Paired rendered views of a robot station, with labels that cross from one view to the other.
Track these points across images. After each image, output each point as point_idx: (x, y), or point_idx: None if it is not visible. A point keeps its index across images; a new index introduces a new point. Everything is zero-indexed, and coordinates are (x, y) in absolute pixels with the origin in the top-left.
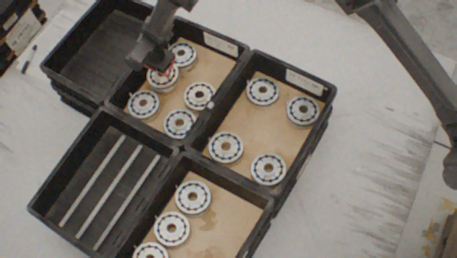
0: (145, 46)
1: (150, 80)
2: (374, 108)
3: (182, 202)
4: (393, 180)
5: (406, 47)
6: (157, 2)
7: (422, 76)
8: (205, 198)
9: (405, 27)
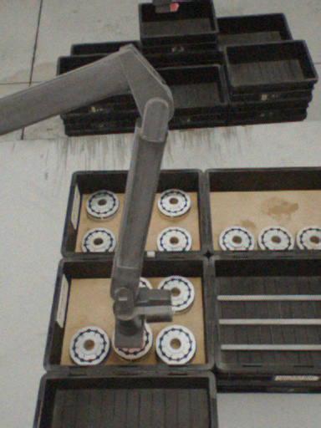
0: (147, 292)
1: (147, 346)
2: (52, 186)
3: (247, 245)
4: (114, 151)
5: None
6: (161, 158)
7: None
8: (231, 231)
9: None
